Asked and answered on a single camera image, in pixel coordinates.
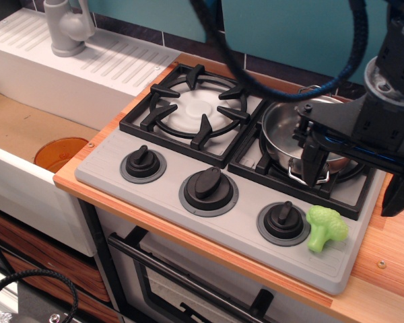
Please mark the grey toy stove top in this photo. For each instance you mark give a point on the grey toy stove top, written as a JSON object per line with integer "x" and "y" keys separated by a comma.
{"x": 328, "y": 270}

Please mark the toy oven door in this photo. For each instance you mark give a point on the toy oven door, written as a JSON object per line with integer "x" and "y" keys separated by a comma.
{"x": 173, "y": 284}

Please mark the wooden drawer front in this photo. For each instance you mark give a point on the wooden drawer front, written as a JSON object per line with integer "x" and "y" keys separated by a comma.
{"x": 23, "y": 248}

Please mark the green toy cauliflower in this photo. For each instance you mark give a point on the green toy cauliflower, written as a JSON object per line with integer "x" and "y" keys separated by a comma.
{"x": 325, "y": 224}

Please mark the black burner grate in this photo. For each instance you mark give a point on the black burner grate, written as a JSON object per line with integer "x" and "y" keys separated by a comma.
{"x": 215, "y": 148}
{"x": 346, "y": 191}

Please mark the right black stove knob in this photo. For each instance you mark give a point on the right black stove knob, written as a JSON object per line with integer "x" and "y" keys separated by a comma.
{"x": 283, "y": 224}

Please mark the middle black stove knob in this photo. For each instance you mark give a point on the middle black stove knob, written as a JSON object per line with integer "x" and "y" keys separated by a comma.
{"x": 208, "y": 193}

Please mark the grey toy faucet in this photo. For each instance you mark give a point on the grey toy faucet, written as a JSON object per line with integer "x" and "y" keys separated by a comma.
{"x": 68, "y": 30}

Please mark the right black burner grate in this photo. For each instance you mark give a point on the right black burner grate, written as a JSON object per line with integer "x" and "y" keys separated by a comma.
{"x": 346, "y": 191}

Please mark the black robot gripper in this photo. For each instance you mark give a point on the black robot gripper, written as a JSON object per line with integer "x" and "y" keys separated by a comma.
{"x": 369, "y": 130}

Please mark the left black stove knob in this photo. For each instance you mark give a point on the left black stove knob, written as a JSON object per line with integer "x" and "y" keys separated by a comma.
{"x": 143, "y": 166}

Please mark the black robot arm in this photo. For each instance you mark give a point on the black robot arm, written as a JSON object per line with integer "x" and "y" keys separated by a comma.
{"x": 393, "y": 45}

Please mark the stainless steel pot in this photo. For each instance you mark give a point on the stainless steel pot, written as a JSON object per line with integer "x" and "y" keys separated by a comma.
{"x": 278, "y": 123}

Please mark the black oven door handle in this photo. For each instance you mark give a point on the black oven door handle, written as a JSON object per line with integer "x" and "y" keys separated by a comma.
{"x": 184, "y": 280}

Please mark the orange plastic plate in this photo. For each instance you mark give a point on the orange plastic plate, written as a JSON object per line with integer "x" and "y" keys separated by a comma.
{"x": 54, "y": 155}

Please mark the white toy sink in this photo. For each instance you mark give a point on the white toy sink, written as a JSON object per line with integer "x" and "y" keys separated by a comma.
{"x": 44, "y": 97}

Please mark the white burner disc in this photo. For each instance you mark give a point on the white burner disc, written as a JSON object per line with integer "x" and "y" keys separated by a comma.
{"x": 192, "y": 105}

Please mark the black stove knob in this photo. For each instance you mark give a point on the black stove knob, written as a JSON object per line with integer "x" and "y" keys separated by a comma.
{"x": 283, "y": 224}
{"x": 143, "y": 166}
{"x": 208, "y": 193}

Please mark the left black burner grate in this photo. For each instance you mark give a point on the left black burner grate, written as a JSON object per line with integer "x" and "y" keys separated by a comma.
{"x": 215, "y": 148}

